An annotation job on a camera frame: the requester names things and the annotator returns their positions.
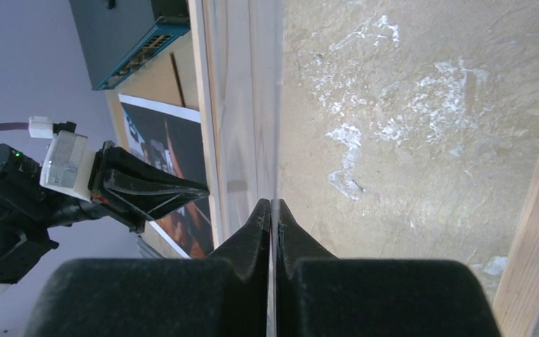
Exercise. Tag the large printed photo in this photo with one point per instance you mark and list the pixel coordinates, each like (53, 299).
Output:
(169, 138)

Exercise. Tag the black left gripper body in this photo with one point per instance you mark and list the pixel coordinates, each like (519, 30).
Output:
(28, 210)

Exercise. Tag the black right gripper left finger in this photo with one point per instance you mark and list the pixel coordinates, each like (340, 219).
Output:
(223, 294)

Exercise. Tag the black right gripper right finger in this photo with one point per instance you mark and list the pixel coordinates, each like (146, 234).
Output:
(319, 294)

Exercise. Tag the white wooden picture frame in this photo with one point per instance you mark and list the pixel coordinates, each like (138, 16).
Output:
(408, 130)

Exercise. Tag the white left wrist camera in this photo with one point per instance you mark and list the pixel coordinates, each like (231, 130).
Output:
(69, 162)

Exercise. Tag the clear acrylic sheet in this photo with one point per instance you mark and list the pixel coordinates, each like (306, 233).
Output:
(266, 24)

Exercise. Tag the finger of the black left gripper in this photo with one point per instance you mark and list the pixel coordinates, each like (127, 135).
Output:
(134, 192)

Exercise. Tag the dark network switch box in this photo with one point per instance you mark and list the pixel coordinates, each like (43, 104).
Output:
(119, 37)

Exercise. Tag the brown cardboard backing board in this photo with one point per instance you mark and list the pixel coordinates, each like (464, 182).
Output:
(169, 77)

